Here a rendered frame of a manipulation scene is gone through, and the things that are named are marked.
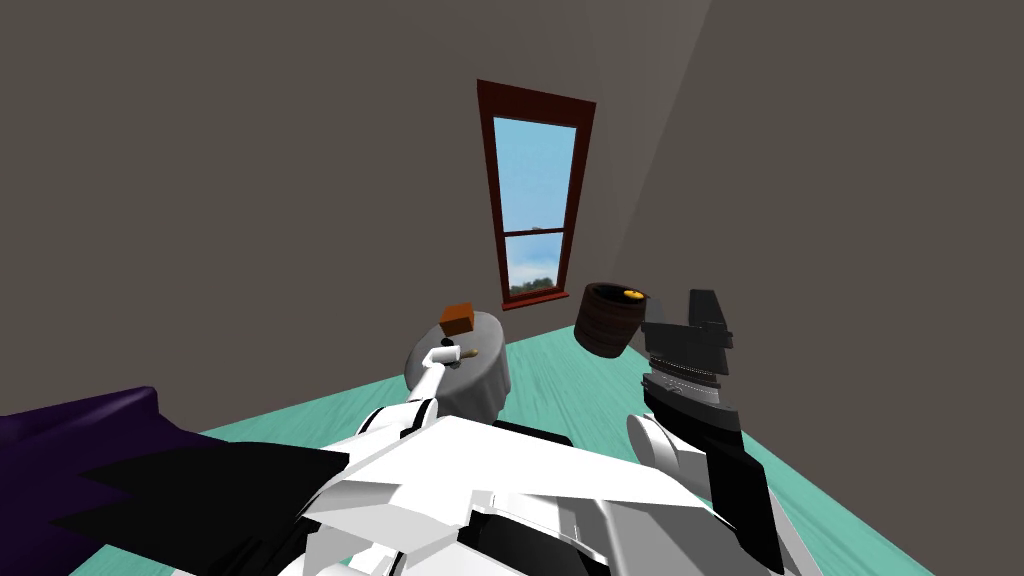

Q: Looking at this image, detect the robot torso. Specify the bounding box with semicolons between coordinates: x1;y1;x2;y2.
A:
281;415;781;576

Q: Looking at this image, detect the round grey table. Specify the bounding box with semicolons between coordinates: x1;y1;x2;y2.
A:
403;313;512;425

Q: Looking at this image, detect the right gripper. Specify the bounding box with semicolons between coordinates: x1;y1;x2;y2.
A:
639;288;734;377

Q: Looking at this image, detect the dark purple sofa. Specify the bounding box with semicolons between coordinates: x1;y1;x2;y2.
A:
0;387;235;576

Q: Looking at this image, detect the red framed window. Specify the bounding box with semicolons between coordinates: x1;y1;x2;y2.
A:
476;78;597;312

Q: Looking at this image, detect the dark brown wooden barrel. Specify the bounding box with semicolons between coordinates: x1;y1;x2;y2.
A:
573;281;648;360

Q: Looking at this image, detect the orange brown box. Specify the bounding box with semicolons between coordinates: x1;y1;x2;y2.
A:
439;303;477;337

